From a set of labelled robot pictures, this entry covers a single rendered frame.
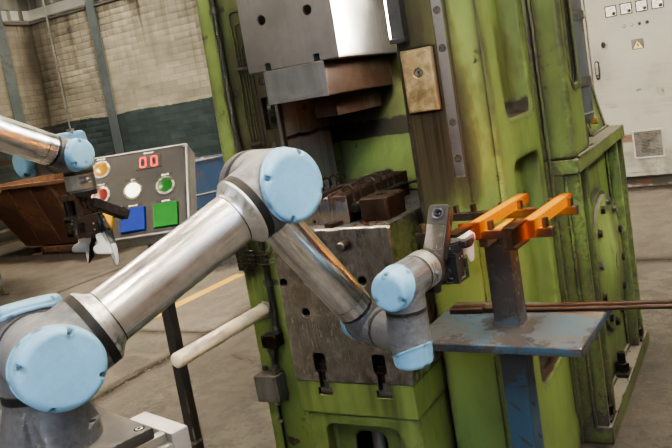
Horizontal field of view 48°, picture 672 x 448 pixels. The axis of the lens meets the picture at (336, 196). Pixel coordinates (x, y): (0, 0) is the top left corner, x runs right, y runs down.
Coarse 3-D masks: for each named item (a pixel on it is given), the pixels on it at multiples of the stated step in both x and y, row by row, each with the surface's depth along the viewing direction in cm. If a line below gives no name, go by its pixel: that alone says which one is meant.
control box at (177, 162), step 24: (120, 168) 229; (144, 168) 228; (168, 168) 227; (192, 168) 231; (120, 192) 226; (144, 192) 225; (168, 192) 224; (192, 192) 227; (96, 240) 222; (120, 240) 221; (144, 240) 223
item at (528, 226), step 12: (552, 204) 171; (564, 204) 175; (528, 216) 162; (540, 216) 161; (552, 216) 167; (504, 228) 149; (516, 228) 149; (528, 228) 154; (516, 240) 150; (528, 240) 154
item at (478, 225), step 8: (512, 200) 184; (528, 200) 190; (496, 208) 177; (504, 208) 176; (512, 208) 181; (480, 216) 171; (488, 216) 169; (496, 216) 172; (504, 216) 176; (464, 224) 162; (472, 224) 161; (480, 224) 164; (456, 232) 156; (464, 232) 157; (480, 232) 162
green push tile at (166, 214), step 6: (156, 204) 222; (162, 204) 222; (168, 204) 222; (174, 204) 221; (156, 210) 222; (162, 210) 221; (168, 210) 221; (174, 210) 221; (156, 216) 221; (162, 216) 221; (168, 216) 220; (174, 216) 220; (156, 222) 220; (162, 222) 220; (168, 222) 220; (174, 222) 219; (156, 228) 220
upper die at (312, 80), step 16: (304, 64) 207; (320, 64) 205; (336, 64) 210; (352, 64) 219; (368, 64) 227; (384, 64) 237; (272, 80) 213; (288, 80) 211; (304, 80) 208; (320, 80) 206; (336, 80) 210; (352, 80) 218; (368, 80) 227; (384, 80) 236; (272, 96) 214; (288, 96) 212; (304, 96) 209; (320, 96) 207
